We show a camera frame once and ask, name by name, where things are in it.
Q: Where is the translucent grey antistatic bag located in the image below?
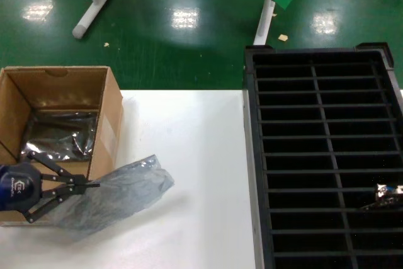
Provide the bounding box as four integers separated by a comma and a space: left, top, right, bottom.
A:
47, 154, 176, 241

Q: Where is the open brown cardboard box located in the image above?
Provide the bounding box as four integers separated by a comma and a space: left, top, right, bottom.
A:
0, 66, 124, 227

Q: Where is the black graphics card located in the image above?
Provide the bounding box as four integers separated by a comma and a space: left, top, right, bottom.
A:
360, 183, 403, 212

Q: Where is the black slotted plastic container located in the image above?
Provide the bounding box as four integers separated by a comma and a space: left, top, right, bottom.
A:
244, 42, 403, 269

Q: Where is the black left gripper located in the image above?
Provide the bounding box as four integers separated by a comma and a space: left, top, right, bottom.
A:
0, 151, 101, 225

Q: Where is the silver antistatic bag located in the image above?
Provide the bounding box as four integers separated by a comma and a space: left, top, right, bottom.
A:
20, 110, 98, 163

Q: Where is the white metal table leg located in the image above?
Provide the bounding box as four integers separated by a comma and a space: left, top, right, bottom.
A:
71, 0, 123, 40
253, 0, 280, 45

